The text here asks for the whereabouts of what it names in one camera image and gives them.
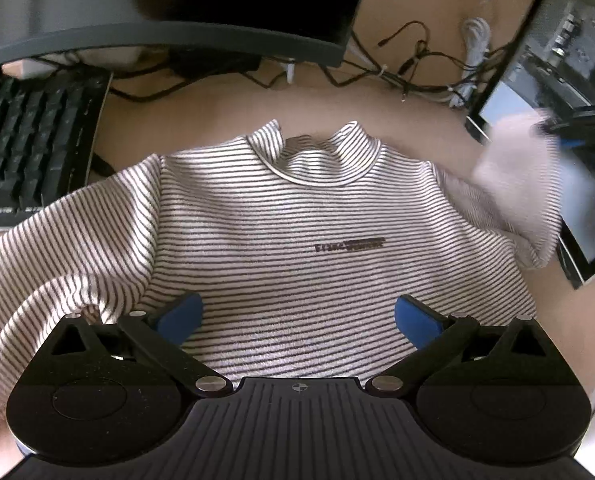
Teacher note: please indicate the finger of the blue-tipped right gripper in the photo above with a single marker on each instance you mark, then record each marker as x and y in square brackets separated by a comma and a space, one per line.
[584, 150]

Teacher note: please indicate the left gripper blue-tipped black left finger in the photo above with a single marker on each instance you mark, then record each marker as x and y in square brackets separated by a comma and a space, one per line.
[108, 393]

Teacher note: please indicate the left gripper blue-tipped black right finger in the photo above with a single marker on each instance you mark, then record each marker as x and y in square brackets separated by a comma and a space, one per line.
[492, 394]

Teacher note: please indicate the white striped long-sleeve shirt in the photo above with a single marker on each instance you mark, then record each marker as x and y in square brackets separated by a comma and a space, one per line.
[298, 248]

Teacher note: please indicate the white-framed monitor showing image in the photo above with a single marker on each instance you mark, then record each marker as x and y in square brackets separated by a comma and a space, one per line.
[550, 67]

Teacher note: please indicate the black mechanical keyboard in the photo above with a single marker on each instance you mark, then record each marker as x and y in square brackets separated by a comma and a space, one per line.
[48, 130]

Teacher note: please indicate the large black curved monitor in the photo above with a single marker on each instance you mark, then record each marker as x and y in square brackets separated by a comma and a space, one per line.
[315, 31]

